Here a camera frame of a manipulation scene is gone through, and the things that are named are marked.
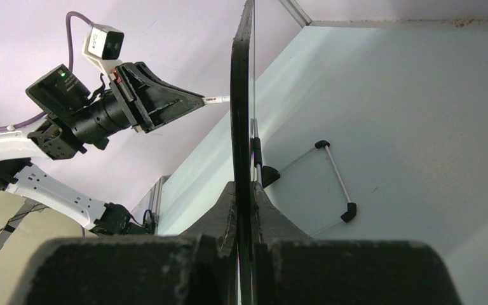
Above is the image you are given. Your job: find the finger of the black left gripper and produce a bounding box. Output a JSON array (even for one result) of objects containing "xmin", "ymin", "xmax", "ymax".
[
  {"xmin": 119, "ymin": 62, "xmax": 203, "ymax": 109},
  {"xmin": 145, "ymin": 98, "xmax": 205, "ymax": 133}
]

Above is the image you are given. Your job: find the wire whiteboard stand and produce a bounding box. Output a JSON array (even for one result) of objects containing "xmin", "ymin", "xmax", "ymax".
[{"xmin": 250, "ymin": 118, "xmax": 358, "ymax": 238}]

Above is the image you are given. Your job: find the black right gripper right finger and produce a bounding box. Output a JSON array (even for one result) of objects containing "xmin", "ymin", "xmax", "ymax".
[{"xmin": 251, "ymin": 182, "xmax": 311, "ymax": 253}]

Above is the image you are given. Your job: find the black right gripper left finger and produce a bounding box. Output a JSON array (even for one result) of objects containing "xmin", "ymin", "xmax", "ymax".
[{"xmin": 180, "ymin": 181, "xmax": 237, "ymax": 253}]

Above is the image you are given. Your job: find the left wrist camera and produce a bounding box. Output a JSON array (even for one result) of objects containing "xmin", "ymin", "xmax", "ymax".
[{"xmin": 82, "ymin": 24, "xmax": 125, "ymax": 79}]

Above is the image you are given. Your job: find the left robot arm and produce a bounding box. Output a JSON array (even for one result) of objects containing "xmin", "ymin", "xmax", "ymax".
[{"xmin": 0, "ymin": 62, "xmax": 207, "ymax": 235}]

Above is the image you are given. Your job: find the white marker pen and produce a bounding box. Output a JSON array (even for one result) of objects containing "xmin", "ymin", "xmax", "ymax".
[{"xmin": 202, "ymin": 96, "xmax": 231, "ymax": 105}]

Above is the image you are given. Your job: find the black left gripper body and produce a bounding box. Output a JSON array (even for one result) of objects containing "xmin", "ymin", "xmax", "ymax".
[{"xmin": 109, "ymin": 63, "xmax": 160, "ymax": 133}]

